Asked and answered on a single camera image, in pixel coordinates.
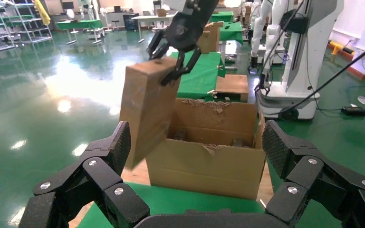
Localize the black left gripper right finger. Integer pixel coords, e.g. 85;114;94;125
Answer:
261;120;365;228

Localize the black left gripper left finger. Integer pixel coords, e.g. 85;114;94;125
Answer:
19;121;150;228

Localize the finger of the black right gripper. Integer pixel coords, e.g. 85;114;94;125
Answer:
147;29;171;61
160;46;202;86

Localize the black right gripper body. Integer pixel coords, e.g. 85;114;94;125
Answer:
165;0;221;53

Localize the tall cardboard box with hole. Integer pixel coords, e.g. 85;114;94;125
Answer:
119;57;182;171

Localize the open brown carton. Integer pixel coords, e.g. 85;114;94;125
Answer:
197;21;225;55

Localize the large open torn carton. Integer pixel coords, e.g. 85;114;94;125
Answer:
146;97;267;201

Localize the green tablecloth with clamps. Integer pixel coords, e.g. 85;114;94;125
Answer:
170;51;227;102

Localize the white folding table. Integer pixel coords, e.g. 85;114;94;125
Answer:
131;14;176;44

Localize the small green covered table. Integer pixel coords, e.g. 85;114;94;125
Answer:
55;19;104;45

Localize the black power adapter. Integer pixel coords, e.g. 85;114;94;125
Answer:
341;106;365;117

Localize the green tablecloth with centre crease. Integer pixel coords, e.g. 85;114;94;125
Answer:
77;182;265;228

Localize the white idle robot torso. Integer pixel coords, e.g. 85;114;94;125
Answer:
255;0;346;122

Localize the yellow hanging cloth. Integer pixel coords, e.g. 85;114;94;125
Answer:
33;0;52;27

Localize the yellow floor barrier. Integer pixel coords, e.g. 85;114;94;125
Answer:
328;40;354;61

